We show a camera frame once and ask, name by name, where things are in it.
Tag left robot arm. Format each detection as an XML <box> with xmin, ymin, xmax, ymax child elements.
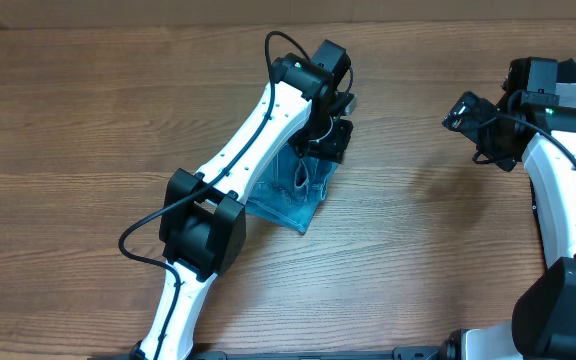
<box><xmin>118</xmin><ymin>40</ymin><xmax>356</xmax><ymax>359</ymax></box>

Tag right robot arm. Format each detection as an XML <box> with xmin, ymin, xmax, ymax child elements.
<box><xmin>436</xmin><ymin>57</ymin><xmax>576</xmax><ymax>359</ymax></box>

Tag blue denim jeans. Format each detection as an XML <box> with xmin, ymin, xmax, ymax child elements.
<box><xmin>246</xmin><ymin>145</ymin><xmax>338</xmax><ymax>234</ymax></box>

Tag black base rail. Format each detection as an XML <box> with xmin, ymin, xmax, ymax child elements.
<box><xmin>188</xmin><ymin>344</ymin><xmax>461</xmax><ymax>360</ymax></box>

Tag black garment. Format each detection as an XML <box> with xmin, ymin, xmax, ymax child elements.
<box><xmin>557</xmin><ymin>58</ymin><xmax>576</xmax><ymax>84</ymax></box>

